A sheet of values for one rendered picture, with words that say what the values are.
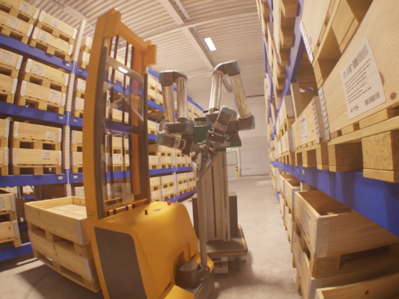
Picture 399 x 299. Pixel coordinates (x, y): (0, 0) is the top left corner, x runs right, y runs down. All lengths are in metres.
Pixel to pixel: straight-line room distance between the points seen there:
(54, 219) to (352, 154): 2.12
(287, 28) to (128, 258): 1.91
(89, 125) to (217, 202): 1.58
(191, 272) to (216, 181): 1.13
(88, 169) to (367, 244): 1.79
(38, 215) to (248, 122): 2.39
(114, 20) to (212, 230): 2.40
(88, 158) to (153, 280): 0.96
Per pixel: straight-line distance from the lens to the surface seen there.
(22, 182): 2.92
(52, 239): 2.17
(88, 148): 1.55
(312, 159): 1.28
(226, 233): 2.39
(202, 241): 1.61
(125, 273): 1.48
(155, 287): 1.38
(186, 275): 1.62
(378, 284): 1.21
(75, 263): 1.94
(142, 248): 1.28
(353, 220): 1.08
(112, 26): 1.83
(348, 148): 0.80
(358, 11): 0.55
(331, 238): 1.07
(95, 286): 1.90
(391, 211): 0.56
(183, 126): 1.46
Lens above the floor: 1.25
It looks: 4 degrees up
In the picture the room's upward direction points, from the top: 3 degrees counter-clockwise
